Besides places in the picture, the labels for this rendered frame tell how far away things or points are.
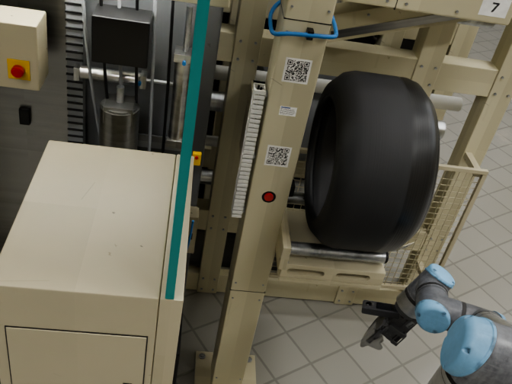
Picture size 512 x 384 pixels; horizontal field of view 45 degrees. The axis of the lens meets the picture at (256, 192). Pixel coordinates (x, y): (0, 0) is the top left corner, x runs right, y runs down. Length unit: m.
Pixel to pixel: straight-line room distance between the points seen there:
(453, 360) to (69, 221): 0.89
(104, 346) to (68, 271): 0.19
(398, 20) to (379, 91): 0.39
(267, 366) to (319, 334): 0.34
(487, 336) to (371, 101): 0.86
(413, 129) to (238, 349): 1.18
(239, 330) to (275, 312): 0.67
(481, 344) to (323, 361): 1.82
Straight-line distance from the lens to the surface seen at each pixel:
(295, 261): 2.07
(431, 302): 1.75
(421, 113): 1.86
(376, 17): 2.17
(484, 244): 4.01
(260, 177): 1.94
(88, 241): 1.44
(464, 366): 1.20
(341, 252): 2.08
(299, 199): 2.27
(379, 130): 1.78
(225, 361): 2.59
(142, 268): 1.38
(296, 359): 2.93
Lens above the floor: 2.24
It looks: 36 degrees down
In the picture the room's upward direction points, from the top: 12 degrees clockwise
